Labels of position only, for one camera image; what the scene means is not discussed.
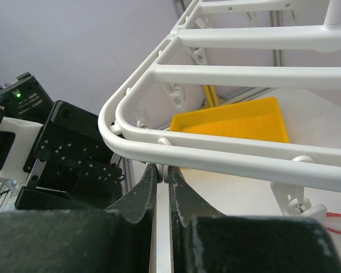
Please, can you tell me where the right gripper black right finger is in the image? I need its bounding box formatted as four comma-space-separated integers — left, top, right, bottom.
168, 167, 341, 272

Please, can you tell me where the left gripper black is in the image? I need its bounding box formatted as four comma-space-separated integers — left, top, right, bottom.
15, 101, 122, 210

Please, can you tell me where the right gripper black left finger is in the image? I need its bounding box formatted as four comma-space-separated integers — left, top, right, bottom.
0, 164, 158, 272

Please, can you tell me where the white hanger clip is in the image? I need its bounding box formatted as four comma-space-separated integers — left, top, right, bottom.
156, 164, 169, 184

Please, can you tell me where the white plastic clip hanger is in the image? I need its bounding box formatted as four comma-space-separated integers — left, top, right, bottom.
98, 1, 341, 193

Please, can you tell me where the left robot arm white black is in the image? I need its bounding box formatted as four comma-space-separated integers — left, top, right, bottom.
0, 73, 124, 210

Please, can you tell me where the yellow plastic tray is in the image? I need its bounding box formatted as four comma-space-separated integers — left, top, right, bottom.
169, 97, 290, 143

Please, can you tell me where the white sock red trim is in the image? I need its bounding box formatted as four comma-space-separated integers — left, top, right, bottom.
325, 212, 341, 235

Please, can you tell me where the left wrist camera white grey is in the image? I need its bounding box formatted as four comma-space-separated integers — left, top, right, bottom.
0, 117, 43, 181

